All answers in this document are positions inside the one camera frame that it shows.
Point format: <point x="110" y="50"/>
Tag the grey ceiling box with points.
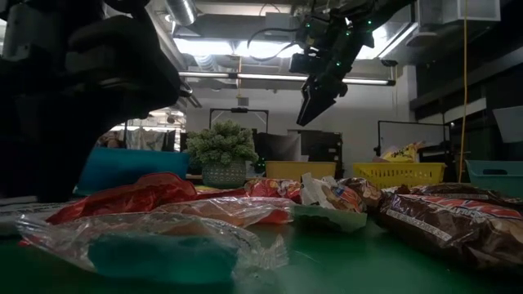
<point x="282" y="25"/>

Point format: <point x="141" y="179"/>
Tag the yellow Sour Patch Kids pack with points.
<point x="402" y="154"/>

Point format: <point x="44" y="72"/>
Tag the white wall panel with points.
<point x="510" y="124"/>

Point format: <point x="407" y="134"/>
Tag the clear gummy candy pack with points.
<point x="229" y="210"/>
<point x="155" y="249"/>

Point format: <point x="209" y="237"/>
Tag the white ceiling vent unit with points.
<point x="457" y="10"/>

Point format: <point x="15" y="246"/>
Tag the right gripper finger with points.
<point x="316" y="104"/>

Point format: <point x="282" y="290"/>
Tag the red KitKat candy bar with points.
<point x="130" y="196"/>

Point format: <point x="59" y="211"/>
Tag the green artificial potted plant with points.
<point x="222" y="147"/>

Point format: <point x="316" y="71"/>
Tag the colourful patterned cloth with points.
<point x="143" y="139"/>

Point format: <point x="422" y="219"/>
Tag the dark equipment cabinet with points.
<point x="323" y="145"/>

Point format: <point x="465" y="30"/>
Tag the long ceiling light tube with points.
<point x="286" y="77"/>

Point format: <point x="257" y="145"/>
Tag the yellow plastic mesh basket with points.
<point x="400" y="175"/>

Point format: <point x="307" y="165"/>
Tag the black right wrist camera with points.
<point x="304" y="63"/>

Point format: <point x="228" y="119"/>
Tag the red Skittles candy pack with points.
<point x="274" y="188"/>

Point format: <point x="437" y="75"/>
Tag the grey monitor panel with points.
<point x="278" y="147"/>

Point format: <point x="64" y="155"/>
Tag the orange plastic bin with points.
<point x="300" y="169"/>

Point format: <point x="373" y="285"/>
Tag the round silver ceiling duct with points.
<point x="181" y="10"/>

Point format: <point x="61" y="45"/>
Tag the bright ceiling light panel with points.
<point x="229" y="47"/>

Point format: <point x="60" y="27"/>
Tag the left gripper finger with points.
<point x="49" y="143"/>

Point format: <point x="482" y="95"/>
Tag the dark blue plastic bin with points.
<point x="130" y="167"/>

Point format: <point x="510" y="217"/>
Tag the teal plastic bin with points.
<point x="496" y="179"/>

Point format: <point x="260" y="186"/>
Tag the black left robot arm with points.
<point x="122" y="6"/>

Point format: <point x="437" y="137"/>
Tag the black metal stand frame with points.
<point x="239" y="110"/>

